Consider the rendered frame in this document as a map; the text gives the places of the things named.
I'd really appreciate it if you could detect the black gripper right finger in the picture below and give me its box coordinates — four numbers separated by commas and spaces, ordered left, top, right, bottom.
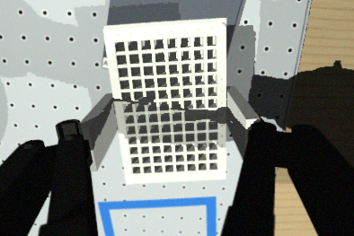
220, 86, 354, 236

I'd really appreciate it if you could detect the blue tape outline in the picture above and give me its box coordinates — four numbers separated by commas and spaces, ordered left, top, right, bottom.
98, 197, 217, 236

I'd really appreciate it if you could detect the white well plate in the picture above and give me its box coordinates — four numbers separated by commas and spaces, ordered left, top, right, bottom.
103, 18, 226, 184

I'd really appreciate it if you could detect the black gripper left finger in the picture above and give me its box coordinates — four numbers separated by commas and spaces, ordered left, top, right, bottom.
0, 93, 118, 236

